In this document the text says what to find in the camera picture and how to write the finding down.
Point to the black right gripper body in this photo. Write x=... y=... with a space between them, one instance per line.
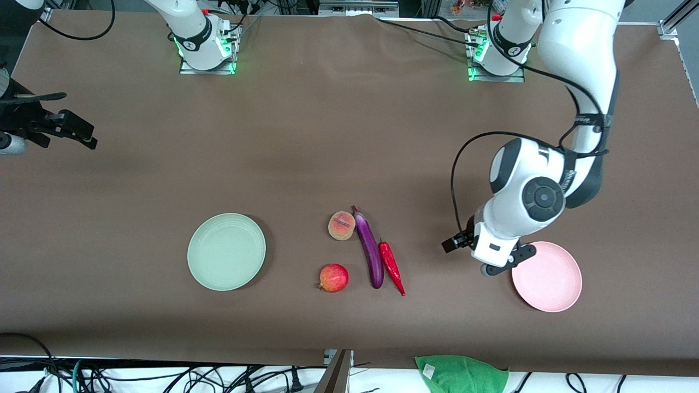
x=21 y=121

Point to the red chili pepper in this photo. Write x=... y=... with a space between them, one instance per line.
x=389 y=259

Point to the purple eggplant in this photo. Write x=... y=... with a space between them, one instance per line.
x=370 y=251

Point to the peach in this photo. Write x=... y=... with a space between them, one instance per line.
x=342 y=226

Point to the red pomegranate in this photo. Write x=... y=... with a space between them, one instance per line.
x=334 y=278

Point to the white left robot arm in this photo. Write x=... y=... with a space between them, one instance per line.
x=579 y=43

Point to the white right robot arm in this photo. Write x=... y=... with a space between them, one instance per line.
x=191 y=22

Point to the pink round plate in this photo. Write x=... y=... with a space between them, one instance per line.
x=549 y=281

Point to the green cloth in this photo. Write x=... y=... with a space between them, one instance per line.
x=461 y=376

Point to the pale green round plate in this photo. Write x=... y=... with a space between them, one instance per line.
x=226 y=251

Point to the black power plug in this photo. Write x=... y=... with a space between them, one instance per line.
x=296 y=381

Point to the grey equipment box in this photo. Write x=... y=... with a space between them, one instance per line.
x=357 y=8

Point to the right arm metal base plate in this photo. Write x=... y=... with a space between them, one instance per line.
x=188 y=68

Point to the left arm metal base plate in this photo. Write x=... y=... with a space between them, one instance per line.
x=513 y=75

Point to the dark table support post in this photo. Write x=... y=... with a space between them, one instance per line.
x=336 y=376

